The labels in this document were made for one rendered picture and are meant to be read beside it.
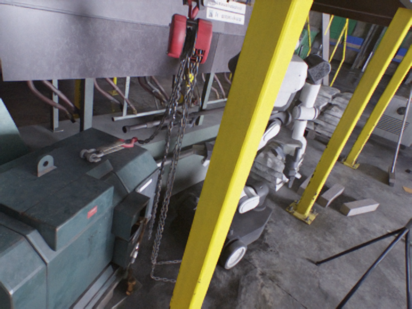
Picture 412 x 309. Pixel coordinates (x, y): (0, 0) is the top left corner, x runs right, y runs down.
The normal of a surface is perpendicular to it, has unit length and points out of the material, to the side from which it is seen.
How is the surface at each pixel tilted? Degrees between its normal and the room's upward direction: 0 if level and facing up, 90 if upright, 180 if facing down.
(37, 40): 90
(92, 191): 0
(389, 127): 90
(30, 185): 0
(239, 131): 90
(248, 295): 0
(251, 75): 90
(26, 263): 45
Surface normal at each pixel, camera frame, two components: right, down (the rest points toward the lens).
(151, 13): 0.78, 0.27
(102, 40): 0.75, 0.46
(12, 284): 0.80, -0.36
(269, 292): 0.23, -0.86
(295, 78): 0.06, 0.58
